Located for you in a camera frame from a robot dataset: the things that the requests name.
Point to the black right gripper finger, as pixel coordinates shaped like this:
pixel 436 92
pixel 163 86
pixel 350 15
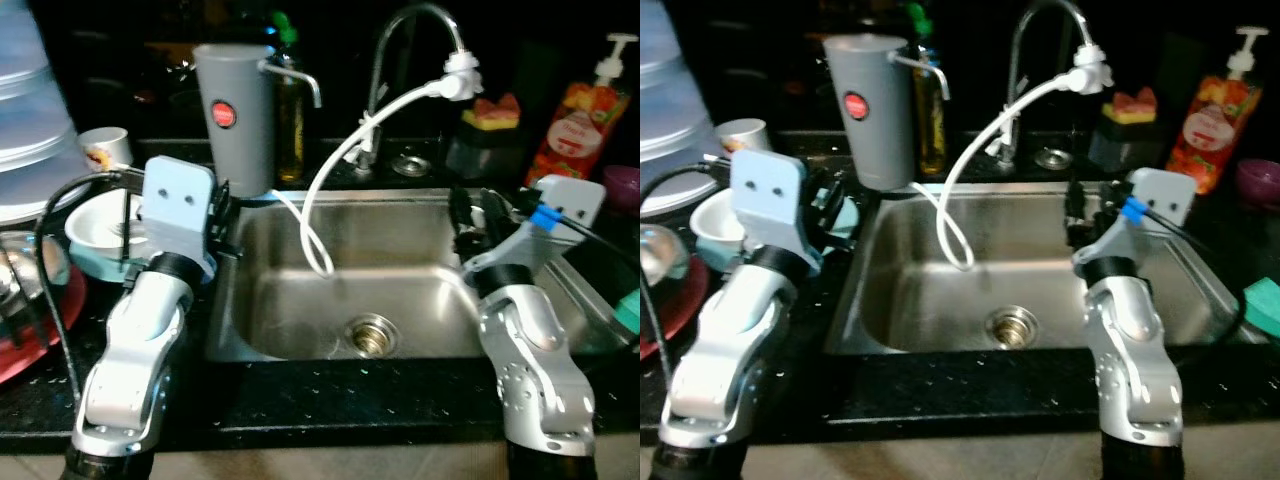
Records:
pixel 1107 200
pixel 492 210
pixel 1075 200
pixel 460 210

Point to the white bowl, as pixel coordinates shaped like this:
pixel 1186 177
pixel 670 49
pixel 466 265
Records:
pixel 715 220
pixel 100 220

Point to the pink plate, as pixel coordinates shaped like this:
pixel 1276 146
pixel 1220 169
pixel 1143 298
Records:
pixel 680 320
pixel 35 340

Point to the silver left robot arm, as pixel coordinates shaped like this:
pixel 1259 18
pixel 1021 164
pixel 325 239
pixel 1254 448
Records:
pixel 135 350
pixel 725 350

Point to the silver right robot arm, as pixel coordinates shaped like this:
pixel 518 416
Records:
pixel 1135 350
pixel 530 360

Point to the round chrome counter hole cover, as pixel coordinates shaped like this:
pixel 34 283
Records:
pixel 411 166
pixel 1053 159

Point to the black sponge holder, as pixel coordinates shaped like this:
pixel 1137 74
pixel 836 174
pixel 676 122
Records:
pixel 485 152
pixel 1122 145

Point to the stainless steel sink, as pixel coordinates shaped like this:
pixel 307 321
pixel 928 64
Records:
pixel 1010 270
pixel 390 280

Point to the white tape strip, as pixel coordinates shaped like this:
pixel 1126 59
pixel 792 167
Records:
pixel 370 130
pixel 1000 140

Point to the red yellow sponge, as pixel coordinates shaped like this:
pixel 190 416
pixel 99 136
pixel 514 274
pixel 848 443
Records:
pixel 1130 105
pixel 497 110

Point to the grey water filter canister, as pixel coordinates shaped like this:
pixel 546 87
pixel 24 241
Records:
pixel 235 120
pixel 868 110

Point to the white printed mug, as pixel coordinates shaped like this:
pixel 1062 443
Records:
pixel 105 150
pixel 745 138

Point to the oil bottle green cap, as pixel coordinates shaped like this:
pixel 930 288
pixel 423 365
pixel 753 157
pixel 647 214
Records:
pixel 930 130
pixel 290 130

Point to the sink drain strainer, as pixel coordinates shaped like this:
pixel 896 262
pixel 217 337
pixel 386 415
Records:
pixel 1012 327
pixel 372 335

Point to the orange dish soap pump bottle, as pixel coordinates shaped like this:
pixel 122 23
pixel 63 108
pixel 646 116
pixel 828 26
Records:
pixel 1220 120
pixel 585 120

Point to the white faucet diverter adapter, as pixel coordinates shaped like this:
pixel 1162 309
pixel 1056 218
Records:
pixel 1092 70
pixel 462 78

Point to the purple cup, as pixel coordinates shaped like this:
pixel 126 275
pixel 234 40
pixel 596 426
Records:
pixel 1260 182
pixel 622 185

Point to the chrome gooseneck faucet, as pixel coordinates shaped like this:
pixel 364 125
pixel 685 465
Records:
pixel 1013 80
pixel 374 90

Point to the green wavy sponge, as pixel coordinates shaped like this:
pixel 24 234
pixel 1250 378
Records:
pixel 630 312
pixel 1263 308

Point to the translucent tiered storage container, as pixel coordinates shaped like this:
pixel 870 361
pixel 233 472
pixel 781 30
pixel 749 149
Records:
pixel 30 110
pixel 675 100

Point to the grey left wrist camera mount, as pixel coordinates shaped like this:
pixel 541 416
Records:
pixel 178 210
pixel 770 200

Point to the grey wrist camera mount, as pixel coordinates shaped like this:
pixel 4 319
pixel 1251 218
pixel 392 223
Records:
pixel 770 200
pixel 565 205
pixel 178 210
pixel 1160 195

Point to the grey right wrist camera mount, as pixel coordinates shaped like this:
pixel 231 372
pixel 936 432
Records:
pixel 565 205
pixel 1160 195

